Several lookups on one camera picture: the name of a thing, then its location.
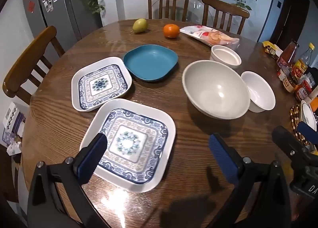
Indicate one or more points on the green pear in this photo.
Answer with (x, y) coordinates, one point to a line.
(139, 26)

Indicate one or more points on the white blue cardboard box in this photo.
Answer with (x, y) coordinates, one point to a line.
(13, 121)

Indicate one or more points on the clear plastic seasoning packet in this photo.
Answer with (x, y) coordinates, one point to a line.
(310, 79)

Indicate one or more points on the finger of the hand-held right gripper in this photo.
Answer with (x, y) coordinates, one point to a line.
(306, 129)
(285, 141)

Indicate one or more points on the yellow label oil bottle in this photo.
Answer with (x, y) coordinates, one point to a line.
(303, 64)

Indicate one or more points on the yellow snack packet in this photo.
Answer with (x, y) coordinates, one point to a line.
(272, 49)

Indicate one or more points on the small blue patterned square plate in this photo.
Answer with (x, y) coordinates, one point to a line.
(99, 84)

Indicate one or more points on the large blue patterned square plate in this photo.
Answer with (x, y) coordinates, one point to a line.
(129, 141)

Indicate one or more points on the teal square plate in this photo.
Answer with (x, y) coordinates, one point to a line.
(150, 62)

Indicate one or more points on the white pink snack bag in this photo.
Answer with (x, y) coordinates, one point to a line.
(211, 35)

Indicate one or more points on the white ribbed ramekin bowl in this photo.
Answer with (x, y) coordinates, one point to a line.
(224, 55)

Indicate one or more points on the wooden beaded trivet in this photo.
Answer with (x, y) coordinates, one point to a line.
(295, 121)

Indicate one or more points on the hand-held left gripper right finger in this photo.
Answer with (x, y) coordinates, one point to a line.
(222, 158)

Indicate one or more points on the large grey bowl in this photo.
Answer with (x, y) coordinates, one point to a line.
(215, 91)

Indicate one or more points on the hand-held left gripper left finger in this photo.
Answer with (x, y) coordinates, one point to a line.
(92, 161)

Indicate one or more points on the orange fruit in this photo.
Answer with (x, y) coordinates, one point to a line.
(171, 31)

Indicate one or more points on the white plate with dark rim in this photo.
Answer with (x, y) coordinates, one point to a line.
(308, 116)

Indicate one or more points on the small white label jar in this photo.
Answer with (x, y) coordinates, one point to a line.
(282, 75)

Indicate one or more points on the dark lid sauce jar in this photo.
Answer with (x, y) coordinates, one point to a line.
(290, 84)

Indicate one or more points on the red sauce bottle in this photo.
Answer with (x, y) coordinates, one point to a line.
(288, 56)

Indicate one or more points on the red lid chili jar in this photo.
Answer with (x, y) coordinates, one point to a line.
(303, 91)

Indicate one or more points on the dark wooden door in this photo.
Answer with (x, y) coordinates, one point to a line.
(288, 16)

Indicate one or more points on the small white bowl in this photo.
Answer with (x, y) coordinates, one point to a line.
(259, 93)

